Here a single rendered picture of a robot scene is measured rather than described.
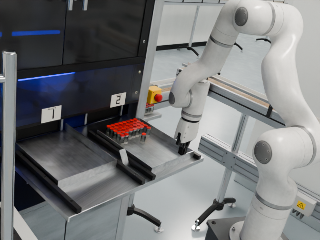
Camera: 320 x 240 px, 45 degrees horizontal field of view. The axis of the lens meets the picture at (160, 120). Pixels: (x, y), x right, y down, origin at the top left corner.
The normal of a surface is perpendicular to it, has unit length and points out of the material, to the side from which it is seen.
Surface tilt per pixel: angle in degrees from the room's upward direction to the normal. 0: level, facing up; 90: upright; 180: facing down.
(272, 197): 93
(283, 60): 53
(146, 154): 0
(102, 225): 90
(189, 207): 0
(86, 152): 0
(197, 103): 92
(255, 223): 90
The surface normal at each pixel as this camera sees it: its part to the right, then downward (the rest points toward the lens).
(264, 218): -0.45, 0.30
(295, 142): 0.41, -0.44
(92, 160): 0.18, -0.89
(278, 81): -0.41, 0.03
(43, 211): 0.71, 0.41
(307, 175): -0.68, 0.20
